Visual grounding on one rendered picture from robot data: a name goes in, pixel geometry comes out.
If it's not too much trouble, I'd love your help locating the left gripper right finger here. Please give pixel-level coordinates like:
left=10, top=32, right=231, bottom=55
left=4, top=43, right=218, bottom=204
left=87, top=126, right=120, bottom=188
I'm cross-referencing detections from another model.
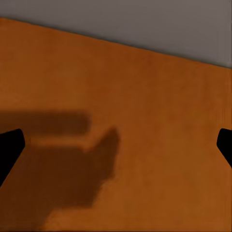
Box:
left=217, top=128, right=232, bottom=167

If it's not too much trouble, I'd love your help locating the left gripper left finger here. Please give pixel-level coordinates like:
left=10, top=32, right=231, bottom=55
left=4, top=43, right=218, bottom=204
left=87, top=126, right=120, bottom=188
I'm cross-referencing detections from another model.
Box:
left=0, top=129, right=25, bottom=186

